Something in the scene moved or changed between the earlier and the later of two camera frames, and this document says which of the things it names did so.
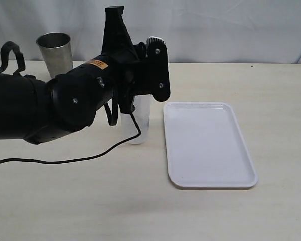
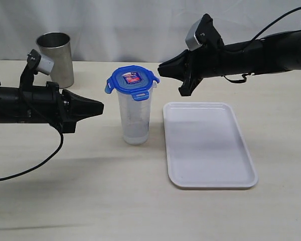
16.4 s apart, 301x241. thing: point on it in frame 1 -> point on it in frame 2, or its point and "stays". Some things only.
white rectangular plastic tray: (205, 147) stays
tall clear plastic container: (142, 104) stays
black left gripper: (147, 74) -> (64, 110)
